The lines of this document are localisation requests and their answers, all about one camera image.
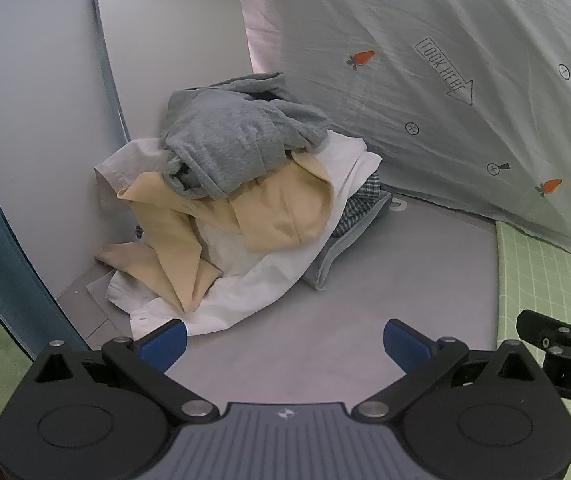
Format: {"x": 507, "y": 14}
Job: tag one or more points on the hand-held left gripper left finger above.
{"x": 165, "y": 345}

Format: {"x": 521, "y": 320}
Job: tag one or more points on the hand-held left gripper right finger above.
{"x": 405, "y": 345}

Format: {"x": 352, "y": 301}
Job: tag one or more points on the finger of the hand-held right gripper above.
{"x": 540, "y": 327}

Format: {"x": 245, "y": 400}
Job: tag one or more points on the grey hoodie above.
{"x": 225, "y": 135}

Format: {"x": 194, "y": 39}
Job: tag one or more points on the green grid sheet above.
{"x": 540, "y": 280}

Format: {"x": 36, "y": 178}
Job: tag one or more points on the grey-blue folded cloth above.
{"x": 345, "y": 255}

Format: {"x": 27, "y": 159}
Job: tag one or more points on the white garment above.
{"x": 265, "y": 280}

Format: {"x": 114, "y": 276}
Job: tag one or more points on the checked garment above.
{"x": 358, "y": 205}

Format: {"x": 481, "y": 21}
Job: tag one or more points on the beige garment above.
{"x": 275, "y": 210}

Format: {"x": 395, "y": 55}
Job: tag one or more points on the pale grey garment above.
{"x": 125, "y": 165}

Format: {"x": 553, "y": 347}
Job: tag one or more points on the white rounded panel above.
{"x": 175, "y": 35}

